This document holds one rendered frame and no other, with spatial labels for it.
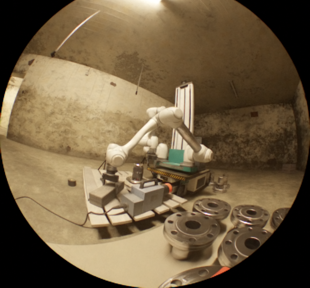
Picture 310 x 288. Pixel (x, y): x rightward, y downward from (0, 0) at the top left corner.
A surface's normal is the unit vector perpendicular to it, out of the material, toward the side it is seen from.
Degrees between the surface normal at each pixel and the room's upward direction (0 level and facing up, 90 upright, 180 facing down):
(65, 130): 89
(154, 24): 180
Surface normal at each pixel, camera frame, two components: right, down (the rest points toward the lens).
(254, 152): -0.77, -0.20
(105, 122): 0.62, -0.05
